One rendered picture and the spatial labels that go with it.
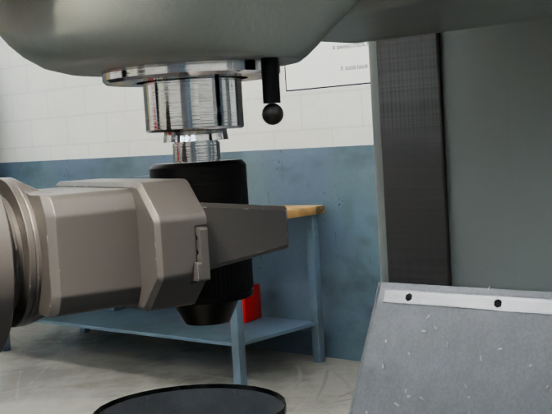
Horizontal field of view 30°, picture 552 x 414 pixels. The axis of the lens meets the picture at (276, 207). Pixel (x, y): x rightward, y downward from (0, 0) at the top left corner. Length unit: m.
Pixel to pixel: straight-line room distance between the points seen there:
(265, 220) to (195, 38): 0.10
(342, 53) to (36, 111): 2.81
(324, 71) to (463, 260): 4.97
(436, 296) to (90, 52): 0.48
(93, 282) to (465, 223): 0.47
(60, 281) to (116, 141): 6.62
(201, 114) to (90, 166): 6.77
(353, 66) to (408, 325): 4.84
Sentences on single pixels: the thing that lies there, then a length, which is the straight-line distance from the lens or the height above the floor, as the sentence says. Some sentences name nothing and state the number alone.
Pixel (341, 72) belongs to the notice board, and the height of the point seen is 1.60.
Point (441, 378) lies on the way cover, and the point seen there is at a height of 1.08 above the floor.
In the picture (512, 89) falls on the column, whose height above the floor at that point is 1.30.
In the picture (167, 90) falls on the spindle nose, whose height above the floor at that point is 1.30.
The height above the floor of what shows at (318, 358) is 0.03.
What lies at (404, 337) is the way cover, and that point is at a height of 1.10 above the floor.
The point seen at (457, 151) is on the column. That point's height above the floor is 1.25.
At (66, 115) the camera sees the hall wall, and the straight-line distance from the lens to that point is 7.45.
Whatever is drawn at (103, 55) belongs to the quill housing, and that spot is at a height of 1.31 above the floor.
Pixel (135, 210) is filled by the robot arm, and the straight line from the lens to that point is 0.44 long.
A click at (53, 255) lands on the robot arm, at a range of 0.42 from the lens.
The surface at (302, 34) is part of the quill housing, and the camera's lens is 0.47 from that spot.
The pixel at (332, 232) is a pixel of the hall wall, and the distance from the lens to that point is 5.80.
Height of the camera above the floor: 1.27
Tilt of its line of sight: 4 degrees down
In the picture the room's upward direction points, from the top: 3 degrees counter-clockwise
